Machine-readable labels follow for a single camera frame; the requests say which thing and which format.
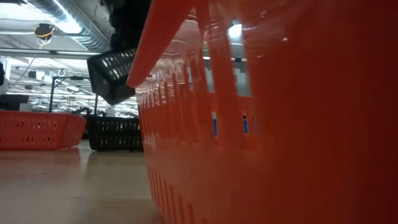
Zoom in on black plastic basket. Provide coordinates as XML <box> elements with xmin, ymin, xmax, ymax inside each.
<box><xmin>86</xmin><ymin>48</ymin><xmax>137</xmax><ymax>106</ymax></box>
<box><xmin>84</xmin><ymin>114</ymin><xmax>144</xmax><ymax>152</ymax></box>

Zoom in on large orange plastic basket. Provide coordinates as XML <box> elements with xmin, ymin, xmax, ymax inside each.
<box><xmin>126</xmin><ymin>0</ymin><xmax>398</xmax><ymax>224</ymax></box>

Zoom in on dark monitor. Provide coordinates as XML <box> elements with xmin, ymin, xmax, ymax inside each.
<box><xmin>0</xmin><ymin>93</ymin><xmax>30</xmax><ymax>112</ymax></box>

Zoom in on black metal frame stand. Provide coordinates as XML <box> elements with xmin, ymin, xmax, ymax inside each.
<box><xmin>49</xmin><ymin>75</ymin><xmax>99</xmax><ymax>115</ymax></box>

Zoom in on silver ceiling air duct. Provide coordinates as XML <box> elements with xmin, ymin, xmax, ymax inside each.
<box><xmin>26</xmin><ymin>0</ymin><xmax>113</xmax><ymax>53</ymax></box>

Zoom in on black yellow hanging cable reel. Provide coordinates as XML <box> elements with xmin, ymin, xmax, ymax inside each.
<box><xmin>34</xmin><ymin>22</ymin><xmax>57</xmax><ymax>42</ymax></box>

